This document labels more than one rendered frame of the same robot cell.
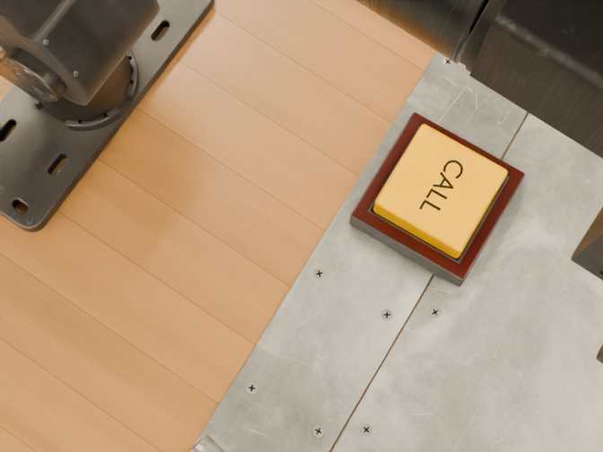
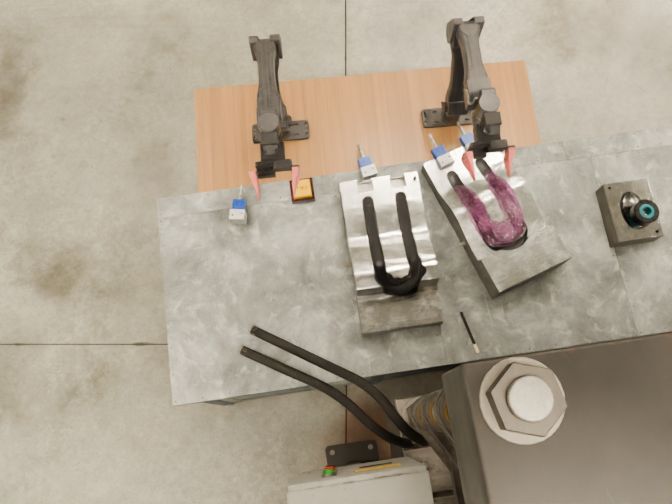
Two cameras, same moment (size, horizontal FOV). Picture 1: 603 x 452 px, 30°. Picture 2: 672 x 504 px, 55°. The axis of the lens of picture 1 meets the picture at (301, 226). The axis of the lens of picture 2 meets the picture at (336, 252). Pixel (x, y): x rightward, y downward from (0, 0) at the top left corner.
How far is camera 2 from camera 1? 163 cm
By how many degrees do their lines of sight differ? 14
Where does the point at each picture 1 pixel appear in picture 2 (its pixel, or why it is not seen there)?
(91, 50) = not seen: hidden behind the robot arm
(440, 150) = (306, 183)
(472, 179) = (306, 191)
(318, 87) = (307, 163)
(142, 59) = (290, 136)
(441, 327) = (284, 206)
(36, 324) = (241, 154)
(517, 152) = (319, 197)
